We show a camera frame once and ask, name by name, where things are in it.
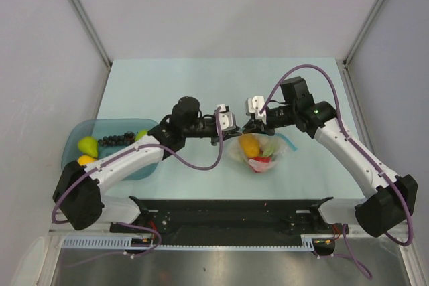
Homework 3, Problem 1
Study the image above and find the teal plastic tray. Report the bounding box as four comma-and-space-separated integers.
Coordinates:
61, 119, 158, 181

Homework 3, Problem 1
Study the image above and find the clear zip top bag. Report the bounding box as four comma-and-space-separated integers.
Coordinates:
227, 133, 298, 173

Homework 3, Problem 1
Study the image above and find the white cable duct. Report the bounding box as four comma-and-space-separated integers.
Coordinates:
62, 236, 314, 251

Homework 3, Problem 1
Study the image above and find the yellow lemon toy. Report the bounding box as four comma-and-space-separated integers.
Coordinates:
77, 155, 97, 166
78, 136, 99, 159

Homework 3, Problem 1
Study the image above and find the green apple toy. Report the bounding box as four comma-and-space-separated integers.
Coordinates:
135, 130, 148, 142

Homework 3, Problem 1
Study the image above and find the black grape bunch toy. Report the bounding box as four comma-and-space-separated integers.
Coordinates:
97, 131, 136, 147

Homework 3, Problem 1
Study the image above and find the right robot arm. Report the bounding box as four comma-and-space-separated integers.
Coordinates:
243, 77, 418, 237

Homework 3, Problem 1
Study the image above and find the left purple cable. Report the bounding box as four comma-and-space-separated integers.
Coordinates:
52, 108, 225, 269

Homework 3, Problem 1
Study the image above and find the red apple toy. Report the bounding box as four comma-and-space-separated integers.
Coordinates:
248, 157, 271, 173

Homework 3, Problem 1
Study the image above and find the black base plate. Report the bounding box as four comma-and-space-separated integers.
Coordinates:
110, 199, 343, 248

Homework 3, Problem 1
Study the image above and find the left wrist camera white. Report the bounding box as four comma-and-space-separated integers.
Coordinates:
214, 104, 236, 132

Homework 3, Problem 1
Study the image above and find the orange fruit toy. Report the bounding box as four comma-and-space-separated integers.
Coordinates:
238, 133, 261, 159

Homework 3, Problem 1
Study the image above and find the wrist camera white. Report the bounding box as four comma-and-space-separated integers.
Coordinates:
245, 96, 267, 123
214, 104, 236, 132

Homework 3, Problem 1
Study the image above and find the green lettuce toy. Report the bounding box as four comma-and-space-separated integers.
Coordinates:
259, 141, 283, 159

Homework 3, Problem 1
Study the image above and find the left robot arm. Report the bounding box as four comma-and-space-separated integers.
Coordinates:
51, 96, 240, 232

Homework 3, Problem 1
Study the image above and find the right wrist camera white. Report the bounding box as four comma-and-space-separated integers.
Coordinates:
245, 96, 267, 123

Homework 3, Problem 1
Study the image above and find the aluminium frame rail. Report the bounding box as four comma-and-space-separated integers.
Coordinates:
49, 222, 111, 236

